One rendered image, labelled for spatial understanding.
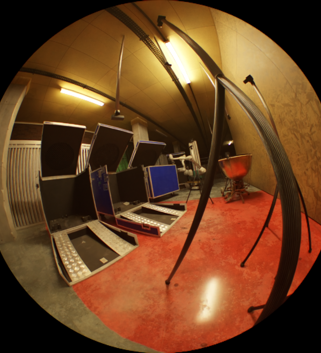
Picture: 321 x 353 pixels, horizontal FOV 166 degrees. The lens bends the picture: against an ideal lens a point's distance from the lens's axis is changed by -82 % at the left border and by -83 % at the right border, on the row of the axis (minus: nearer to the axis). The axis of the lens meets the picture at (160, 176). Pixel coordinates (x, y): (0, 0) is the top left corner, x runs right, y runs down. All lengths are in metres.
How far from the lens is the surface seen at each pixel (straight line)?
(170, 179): 3.15
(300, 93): 1.45
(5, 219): 2.54
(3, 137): 2.74
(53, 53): 3.06
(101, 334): 0.75
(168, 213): 1.81
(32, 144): 3.58
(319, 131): 1.34
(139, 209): 2.08
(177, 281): 0.80
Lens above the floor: 0.65
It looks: level
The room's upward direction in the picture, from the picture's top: 9 degrees counter-clockwise
